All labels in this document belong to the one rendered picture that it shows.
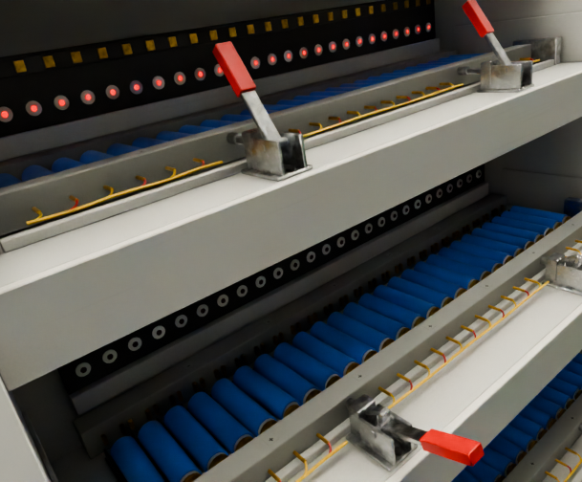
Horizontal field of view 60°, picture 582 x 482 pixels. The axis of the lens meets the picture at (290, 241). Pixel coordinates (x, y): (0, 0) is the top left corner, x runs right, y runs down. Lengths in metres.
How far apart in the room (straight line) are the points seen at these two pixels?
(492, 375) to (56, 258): 0.32
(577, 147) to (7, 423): 0.61
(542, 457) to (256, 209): 0.41
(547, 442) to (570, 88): 0.35
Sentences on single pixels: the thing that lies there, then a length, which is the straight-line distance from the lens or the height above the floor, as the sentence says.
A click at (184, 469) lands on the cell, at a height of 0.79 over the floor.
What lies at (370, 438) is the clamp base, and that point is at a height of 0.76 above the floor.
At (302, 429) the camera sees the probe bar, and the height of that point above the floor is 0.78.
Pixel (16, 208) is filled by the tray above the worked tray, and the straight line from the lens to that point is 0.31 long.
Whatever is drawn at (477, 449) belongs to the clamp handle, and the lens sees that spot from 0.30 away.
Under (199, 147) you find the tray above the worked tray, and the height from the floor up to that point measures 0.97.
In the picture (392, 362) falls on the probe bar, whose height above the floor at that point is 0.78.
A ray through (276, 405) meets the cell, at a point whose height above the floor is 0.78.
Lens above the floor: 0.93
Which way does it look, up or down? 6 degrees down
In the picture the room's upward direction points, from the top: 21 degrees counter-clockwise
